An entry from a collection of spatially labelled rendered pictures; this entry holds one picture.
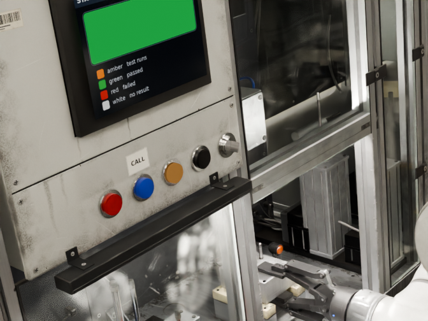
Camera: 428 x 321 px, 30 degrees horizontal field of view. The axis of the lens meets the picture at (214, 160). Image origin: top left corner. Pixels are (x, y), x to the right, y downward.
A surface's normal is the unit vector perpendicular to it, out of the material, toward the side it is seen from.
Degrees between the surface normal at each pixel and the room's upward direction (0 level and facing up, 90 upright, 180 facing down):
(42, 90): 90
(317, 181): 90
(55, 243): 90
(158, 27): 90
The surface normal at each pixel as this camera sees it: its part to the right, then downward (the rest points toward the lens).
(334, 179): 0.74, 0.17
